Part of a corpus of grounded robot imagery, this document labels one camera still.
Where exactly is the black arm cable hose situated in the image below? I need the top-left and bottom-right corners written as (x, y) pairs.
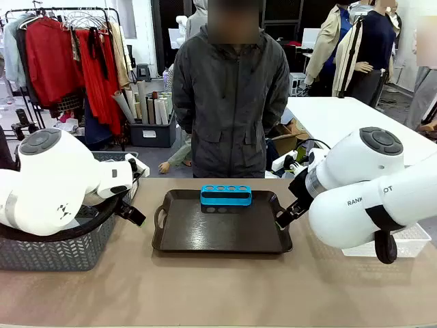
top-left (0, 176), bottom-right (146, 243)
top-left (364, 204), bottom-right (408, 265)

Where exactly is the grey paper roll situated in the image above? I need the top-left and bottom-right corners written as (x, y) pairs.
top-left (111, 91), bottom-right (136, 124)

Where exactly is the black metal clothes rack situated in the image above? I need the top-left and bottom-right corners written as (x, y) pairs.
top-left (4, 6), bottom-right (126, 152)

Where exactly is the black tripod pole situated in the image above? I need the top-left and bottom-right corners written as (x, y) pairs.
top-left (339, 16), bottom-right (365, 98)

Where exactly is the red shirt garment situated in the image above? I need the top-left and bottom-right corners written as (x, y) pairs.
top-left (25, 16), bottom-right (86, 107)

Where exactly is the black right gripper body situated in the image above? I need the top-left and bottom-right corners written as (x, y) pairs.
top-left (287, 169), bottom-right (314, 206)

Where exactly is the person in grey jacket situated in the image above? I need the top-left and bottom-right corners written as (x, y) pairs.
top-left (171, 0), bottom-right (291, 179)

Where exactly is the person in light grey clothes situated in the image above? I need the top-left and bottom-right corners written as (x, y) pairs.
top-left (405, 15), bottom-right (437, 131)

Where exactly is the white table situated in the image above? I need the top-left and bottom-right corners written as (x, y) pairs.
top-left (285, 96), bottom-right (437, 169)

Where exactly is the grey hooded mannequin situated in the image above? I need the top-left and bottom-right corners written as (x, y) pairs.
top-left (185, 0), bottom-right (209, 40)

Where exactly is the beige trench coat mannequin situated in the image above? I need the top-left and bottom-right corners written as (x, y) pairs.
top-left (304, 2), bottom-right (356, 97)

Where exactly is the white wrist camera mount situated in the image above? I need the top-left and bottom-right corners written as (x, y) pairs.
top-left (289, 146), bottom-right (329, 178)
top-left (124, 152), bottom-right (150, 179)

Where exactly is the mannequin lying on floor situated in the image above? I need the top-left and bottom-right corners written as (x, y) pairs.
top-left (158, 131), bottom-right (194, 176)

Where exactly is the navy blue skirt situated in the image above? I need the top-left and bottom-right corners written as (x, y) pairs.
top-left (83, 98), bottom-right (114, 146)

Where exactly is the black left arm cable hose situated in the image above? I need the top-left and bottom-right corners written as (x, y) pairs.
top-left (0, 176), bottom-right (146, 243)

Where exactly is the cardboard box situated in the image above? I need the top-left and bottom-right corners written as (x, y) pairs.
top-left (272, 118), bottom-right (310, 155)

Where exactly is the large grey plastic basket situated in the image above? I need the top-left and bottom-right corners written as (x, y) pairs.
top-left (0, 204), bottom-right (117, 273)

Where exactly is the dark brown serving tray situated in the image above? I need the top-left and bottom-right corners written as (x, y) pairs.
top-left (152, 189), bottom-right (294, 254)

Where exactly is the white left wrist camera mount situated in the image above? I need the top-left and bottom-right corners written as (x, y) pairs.
top-left (124, 152), bottom-right (150, 179)

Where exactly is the black step stool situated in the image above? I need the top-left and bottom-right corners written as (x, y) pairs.
top-left (136, 63), bottom-right (152, 82)

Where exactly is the navy sweater mannequin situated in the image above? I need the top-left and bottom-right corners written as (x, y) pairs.
top-left (350, 0), bottom-right (399, 107)

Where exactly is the tall beige paper roll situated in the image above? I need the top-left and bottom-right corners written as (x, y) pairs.
top-left (137, 80), bottom-right (150, 125)

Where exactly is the beige hanging garment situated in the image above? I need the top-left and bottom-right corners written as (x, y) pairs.
top-left (109, 21), bottom-right (132, 90)

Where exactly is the white power strip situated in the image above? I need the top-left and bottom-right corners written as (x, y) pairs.
top-left (270, 150), bottom-right (298, 172)

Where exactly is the white plastic basket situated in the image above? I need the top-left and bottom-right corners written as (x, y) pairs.
top-left (341, 221), bottom-right (432, 258)

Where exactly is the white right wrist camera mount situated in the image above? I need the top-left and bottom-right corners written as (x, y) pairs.
top-left (289, 146), bottom-right (329, 178)

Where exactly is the black hanging scarf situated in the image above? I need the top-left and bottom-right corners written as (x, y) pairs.
top-left (87, 27), bottom-right (110, 81)

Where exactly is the blue test tube rack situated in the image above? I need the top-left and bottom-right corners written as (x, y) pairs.
top-left (200, 184), bottom-right (253, 207)

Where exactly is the light blue garment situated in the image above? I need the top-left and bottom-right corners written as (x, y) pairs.
top-left (2, 13), bottom-right (35, 88)

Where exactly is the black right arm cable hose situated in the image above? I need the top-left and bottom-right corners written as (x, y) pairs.
top-left (364, 204), bottom-right (408, 265)

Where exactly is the small grey plastic basket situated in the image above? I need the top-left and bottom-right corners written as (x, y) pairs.
top-left (89, 151), bottom-right (141, 206)

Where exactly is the red pleated dress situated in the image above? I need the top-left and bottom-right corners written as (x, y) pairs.
top-left (74, 29), bottom-right (124, 136)

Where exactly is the dark grey storage bin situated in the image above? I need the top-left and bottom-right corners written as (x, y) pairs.
top-left (128, 111), bottom-right (178, 148)

